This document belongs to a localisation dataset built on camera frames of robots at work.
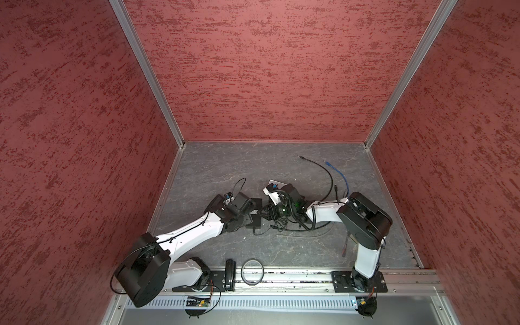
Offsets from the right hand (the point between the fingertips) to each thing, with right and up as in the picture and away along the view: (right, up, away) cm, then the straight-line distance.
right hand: (260, 215), depth 89 cm
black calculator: (-21, +4, +4) cm, 21 cm away
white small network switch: (+8, +15, -6) cm, 18 cm away
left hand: (-7, -2, -3) cm, 8 cm away
